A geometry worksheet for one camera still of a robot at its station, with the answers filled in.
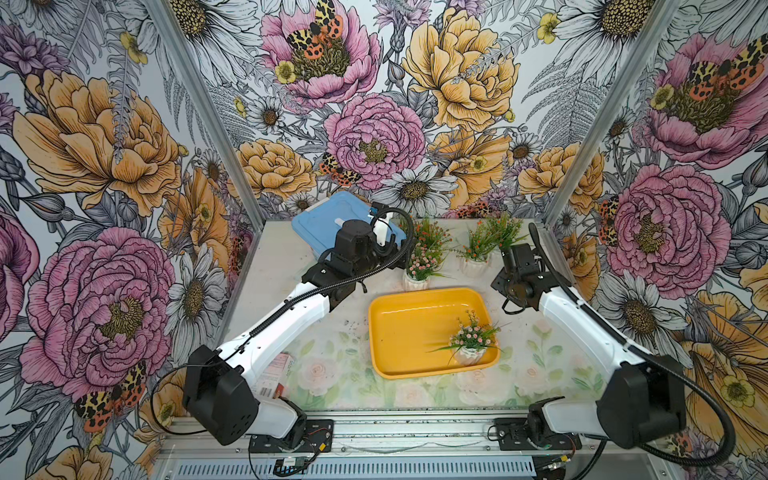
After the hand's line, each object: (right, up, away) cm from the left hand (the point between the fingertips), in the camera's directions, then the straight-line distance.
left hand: (397, 245), depth 77 cm
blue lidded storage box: (+1, +3, +18) cm, 18 cm away
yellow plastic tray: (+2, -25, +19) cm, 32 cm away
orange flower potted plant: (+25, -3, +19) cm, 31 cm away
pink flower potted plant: (+18, -23, -2) cm, 29 cm away
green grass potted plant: (+37, +5, +27) cm, 46 cm away
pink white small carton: (-32, -34, +4) cm, 47 cm away
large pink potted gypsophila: (+7, -7, +12) cm, 16 cm away
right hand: (+30, -13, +9) cm, 34 cm away
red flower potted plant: (+10, +4, +19) cm, 22 cm away
